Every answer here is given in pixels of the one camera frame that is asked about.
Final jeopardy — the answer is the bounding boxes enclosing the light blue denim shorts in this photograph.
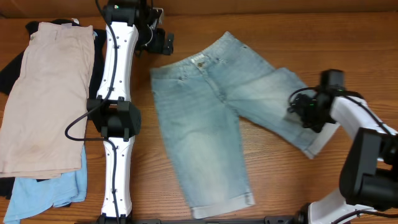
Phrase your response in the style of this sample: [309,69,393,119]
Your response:
[150,32,338,219]

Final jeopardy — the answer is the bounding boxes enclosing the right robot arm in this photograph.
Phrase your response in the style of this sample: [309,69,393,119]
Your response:
[284,69,397,224]

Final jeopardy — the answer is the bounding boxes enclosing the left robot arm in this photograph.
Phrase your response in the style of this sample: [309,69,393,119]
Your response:
[87,0,174,223]

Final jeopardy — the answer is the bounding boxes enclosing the beige shorts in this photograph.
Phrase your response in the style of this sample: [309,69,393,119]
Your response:
[1,22,95,179]

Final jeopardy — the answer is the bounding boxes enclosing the black garment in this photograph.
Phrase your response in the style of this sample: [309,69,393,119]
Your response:
[1,29,106,200]

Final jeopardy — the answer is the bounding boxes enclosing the light blue shirt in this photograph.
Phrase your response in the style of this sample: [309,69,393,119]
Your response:
[3,148,87,224]

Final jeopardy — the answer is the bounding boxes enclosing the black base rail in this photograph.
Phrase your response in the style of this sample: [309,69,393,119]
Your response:
[95,215,294,224]

